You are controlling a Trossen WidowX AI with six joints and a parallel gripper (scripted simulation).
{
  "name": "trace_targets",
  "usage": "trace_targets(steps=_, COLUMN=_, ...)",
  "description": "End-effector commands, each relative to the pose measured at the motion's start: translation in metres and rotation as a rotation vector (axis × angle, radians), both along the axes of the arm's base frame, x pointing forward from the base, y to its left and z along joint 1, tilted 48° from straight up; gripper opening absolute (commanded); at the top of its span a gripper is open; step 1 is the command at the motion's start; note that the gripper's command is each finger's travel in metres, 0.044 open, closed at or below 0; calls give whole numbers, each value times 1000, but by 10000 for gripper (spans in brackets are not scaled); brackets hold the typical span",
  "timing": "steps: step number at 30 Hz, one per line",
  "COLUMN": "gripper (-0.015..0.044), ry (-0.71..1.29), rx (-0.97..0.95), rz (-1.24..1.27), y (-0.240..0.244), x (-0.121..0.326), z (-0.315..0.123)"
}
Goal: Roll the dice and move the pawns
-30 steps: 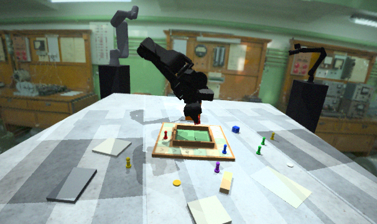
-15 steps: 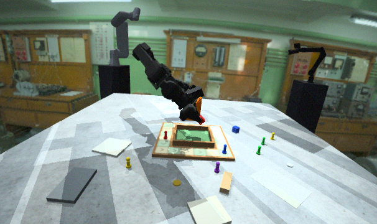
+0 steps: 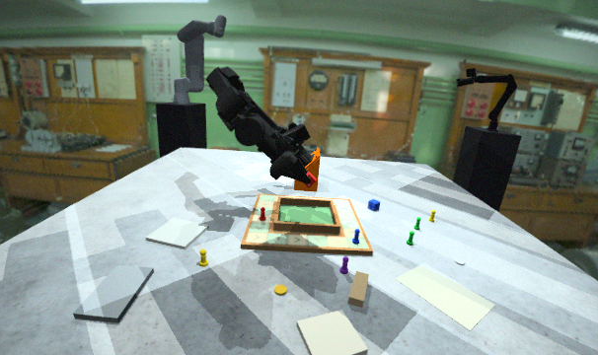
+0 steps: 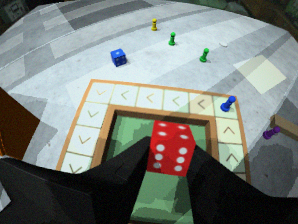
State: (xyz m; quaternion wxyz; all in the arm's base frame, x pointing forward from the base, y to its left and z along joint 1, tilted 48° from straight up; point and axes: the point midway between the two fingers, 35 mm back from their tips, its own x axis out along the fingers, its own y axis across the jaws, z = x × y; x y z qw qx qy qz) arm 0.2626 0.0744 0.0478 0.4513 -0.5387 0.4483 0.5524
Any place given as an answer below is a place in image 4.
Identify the blue die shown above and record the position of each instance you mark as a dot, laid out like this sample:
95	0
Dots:
118	57

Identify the blue pawn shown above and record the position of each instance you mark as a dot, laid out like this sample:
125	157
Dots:
225	106

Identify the yellow pawn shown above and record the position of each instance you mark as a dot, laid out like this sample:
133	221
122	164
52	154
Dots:
154	28

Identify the green pawn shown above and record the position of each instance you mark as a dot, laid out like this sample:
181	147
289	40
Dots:
203	57
171	42

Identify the purple pawn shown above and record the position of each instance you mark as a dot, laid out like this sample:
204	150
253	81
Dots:
268	134

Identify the red die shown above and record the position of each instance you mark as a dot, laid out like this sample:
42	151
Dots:
171	148

